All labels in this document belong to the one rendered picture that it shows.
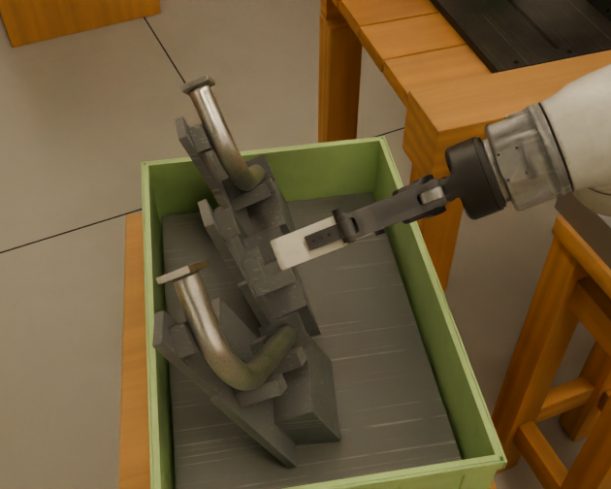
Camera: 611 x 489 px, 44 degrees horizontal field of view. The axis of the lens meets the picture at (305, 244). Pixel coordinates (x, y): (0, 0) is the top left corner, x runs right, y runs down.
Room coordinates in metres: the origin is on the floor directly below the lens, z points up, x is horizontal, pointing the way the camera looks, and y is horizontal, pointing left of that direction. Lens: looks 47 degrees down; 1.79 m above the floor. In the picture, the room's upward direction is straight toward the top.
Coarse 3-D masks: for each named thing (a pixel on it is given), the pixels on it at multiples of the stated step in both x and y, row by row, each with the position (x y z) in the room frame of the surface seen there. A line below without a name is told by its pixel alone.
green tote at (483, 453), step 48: (336, 144) 1.01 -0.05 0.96; (384, 144) 1.01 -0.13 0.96; (144, 192) 0.89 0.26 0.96; (192, 192) 0.96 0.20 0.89; (288, 192) 0.99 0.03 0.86; (336, 192) 1.01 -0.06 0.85; (384, 192) 0.96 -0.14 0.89; (144, 240) 0.78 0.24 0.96; (432, 288) 0.70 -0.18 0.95; (432, 336) 0.66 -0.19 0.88; (480, 432) 0.47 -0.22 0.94; (336, 480) 0.40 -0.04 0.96; (384, 480) 0.40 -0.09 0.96; (432, 480) 0.41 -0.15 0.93; (480, 480) 0.42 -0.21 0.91
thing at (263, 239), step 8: (264, 232) 0.80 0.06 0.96; (272, 232) 0.80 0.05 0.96; (280, 232) 0.80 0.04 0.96; (248, 240) 0.79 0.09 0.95; (256, 240) 0.79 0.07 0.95; (264, 240) 0.79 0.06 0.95; (272, 240) 0.79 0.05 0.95; (264, 248) 0.79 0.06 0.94; (272, 248) 0.79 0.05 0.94; (264, 256) 0.78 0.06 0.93; (272, 256) 0.78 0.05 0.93
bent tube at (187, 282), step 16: (176, 272) 0.52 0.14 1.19; (192, 272) 0.53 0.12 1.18; (176, 288) 0.52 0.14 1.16; (192, 288) 0.52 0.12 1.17; (192, 304) 0.50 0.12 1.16; (208, 304) 0.51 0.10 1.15; (192, 320) 0.49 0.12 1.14; (208, 320) 0.49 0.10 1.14; (208, 336) 0.48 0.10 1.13; (272, 336) 0.60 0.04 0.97; (288, 336) 0.60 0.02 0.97; (208, 352) 0.47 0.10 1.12; (224, 352) 0.47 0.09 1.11; (272, 352) 0.54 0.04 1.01; (224, 368) 0.46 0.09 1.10; (240, 368) 0.47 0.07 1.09; (256, 368) 0.49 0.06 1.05; (272, 368) 0.52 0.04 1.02; (240, 384) 0.46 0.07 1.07; (256, 384) 0.48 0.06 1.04
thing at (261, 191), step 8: (224, 184) 0.83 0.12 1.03; (232, 184) 0.83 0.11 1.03; (264, 184) 0.83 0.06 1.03; (272, 184) 0.91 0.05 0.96; (232, 192) 0.83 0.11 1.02; (240, 192) 0.83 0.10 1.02; (248, 192) 0.83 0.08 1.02; (256, 192) 0.83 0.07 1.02; (264, 192) 0.83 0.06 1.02; (232, 200) 0.82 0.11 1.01; (240, 200) 0.82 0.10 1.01; (248, 200) 0.82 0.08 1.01; (256, 200) 0.82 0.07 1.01; (240, 208) 0.81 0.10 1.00
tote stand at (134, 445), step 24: (144, 288) 0.83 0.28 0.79; (144, 312) 0.78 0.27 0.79; (144, 336) 0.73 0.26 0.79; (144, 360) 0.68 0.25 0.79; (144, 384) 0.64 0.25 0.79; (120, 408) 0.60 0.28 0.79; (144, 408) 0.60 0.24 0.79; (120, 432) 0.56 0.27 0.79; (144, 432) 0.56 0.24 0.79; (120, 456) 0.52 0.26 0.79; (144, 456) 0.52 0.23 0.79; (120, 480) 0.48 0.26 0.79; (144, 480) 0.48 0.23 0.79
